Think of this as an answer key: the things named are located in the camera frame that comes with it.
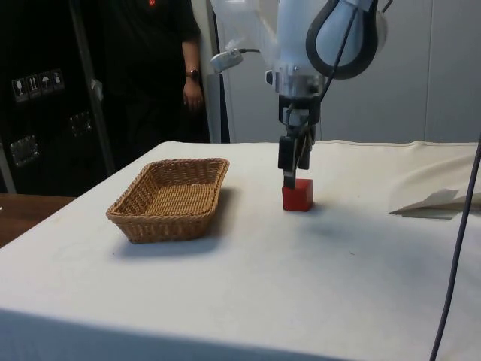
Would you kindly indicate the wristwatch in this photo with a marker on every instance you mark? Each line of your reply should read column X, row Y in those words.
column 193, row 73

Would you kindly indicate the wicker basket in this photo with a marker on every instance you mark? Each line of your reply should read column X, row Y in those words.
column 169, row 199

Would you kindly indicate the black cabinet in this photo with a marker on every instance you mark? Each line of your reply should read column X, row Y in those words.
column 45, row 56

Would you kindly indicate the pale locker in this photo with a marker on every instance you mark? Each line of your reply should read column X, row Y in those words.
column 248, row 105
column 454, row 75

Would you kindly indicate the red cube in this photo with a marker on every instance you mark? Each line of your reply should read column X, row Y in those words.
column 297, row 197

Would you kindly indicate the person in black clothes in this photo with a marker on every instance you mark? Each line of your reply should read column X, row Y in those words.
column 150, row 37

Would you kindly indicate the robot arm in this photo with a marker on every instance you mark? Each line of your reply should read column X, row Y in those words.
column 293, row 30

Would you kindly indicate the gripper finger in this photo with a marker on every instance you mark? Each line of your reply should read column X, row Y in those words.
column 287, row 154
column 305, row 159

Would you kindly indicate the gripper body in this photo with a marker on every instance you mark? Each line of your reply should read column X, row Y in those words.
column 313, row 111

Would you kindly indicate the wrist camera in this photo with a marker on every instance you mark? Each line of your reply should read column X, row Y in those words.
column 225, row 60

